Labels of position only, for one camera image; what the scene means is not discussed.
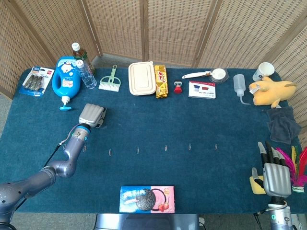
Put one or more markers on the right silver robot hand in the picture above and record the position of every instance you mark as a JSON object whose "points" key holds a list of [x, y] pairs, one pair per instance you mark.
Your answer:
{"points": [[277, 179]]}

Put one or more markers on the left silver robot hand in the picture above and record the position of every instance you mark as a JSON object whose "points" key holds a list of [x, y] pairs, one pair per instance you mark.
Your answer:
{"points": [[91, 115]]}

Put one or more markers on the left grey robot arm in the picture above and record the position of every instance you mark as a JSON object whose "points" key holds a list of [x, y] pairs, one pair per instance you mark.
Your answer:
{"points": [[72, 153]]}

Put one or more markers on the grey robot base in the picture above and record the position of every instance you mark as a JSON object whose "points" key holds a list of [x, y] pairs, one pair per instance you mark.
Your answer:
{"points": [[146, 221]]}

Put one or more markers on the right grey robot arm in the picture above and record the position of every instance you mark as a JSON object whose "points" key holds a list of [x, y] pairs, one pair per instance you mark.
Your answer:
{"points": [[281, 218]]}

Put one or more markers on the colourful feather shuttlecock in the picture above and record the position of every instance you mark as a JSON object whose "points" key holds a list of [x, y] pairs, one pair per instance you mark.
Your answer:
{"points": [[298, 179]]}

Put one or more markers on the yellow sponge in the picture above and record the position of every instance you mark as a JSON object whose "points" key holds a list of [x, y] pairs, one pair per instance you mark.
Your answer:
{"points": [[256, 189]]}

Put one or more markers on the green dustpan brush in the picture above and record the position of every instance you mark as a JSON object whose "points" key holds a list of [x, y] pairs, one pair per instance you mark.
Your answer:
{"points": [[109, 83]]}

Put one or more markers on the clear plastic water bottle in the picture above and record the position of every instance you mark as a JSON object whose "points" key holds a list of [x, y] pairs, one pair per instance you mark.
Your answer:
{"points": [[87, 76]]}

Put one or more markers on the blue detergent pump bottle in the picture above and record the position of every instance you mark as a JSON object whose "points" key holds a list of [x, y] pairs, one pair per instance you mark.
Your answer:
{"points": [[66, 83]]}

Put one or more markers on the dark grey cloth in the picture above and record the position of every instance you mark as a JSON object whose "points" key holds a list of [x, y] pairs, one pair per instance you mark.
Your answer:
{"points": [[283, 124]]}

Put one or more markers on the beige lidded lunch box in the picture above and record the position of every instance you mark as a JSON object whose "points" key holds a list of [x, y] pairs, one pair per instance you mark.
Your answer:
{"points": [[141, 79]]}

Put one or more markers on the dark tea bottle white cap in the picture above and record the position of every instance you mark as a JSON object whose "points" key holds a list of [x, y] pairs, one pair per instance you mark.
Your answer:
{"points": [[80, 54]]}

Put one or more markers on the blue table mat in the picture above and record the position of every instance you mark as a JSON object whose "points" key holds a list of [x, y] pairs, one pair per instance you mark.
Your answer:
{"points": [[153, 115]]}

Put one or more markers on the yellow snack package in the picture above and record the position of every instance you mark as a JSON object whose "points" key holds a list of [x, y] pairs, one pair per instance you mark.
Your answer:
{"points": [[161, 81]]}

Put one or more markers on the yellow plush toy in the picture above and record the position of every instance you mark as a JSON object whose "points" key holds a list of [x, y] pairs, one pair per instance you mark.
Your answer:
{"points": [[271, 92]]}

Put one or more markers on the red emergency stop button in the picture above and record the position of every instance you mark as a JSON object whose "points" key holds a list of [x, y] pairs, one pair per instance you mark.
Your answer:
{"points": [[177, 89]]}

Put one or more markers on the blue pink cookie box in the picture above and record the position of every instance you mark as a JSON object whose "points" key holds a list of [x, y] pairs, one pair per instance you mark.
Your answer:
{"points": [[146, 198]]}

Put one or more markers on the translucent squeeze wash bottle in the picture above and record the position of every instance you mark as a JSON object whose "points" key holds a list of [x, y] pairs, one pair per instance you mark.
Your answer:
{"points": [[239, 85]]}

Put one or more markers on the white paper cup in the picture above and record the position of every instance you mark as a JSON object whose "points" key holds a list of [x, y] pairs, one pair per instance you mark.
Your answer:
{"points": [[261, 72]]}

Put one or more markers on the white box blue red print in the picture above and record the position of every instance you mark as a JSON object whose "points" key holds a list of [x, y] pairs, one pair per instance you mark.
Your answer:
{"points": [[201, 89]]}

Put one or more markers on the wicker folding screen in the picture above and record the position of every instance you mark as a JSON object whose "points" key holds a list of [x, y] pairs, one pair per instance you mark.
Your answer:
{"points": [[168, 24]]}

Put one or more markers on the round clear container white lid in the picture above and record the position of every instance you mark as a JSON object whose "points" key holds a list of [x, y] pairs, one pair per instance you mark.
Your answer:
{"points": [[219, 74]]}

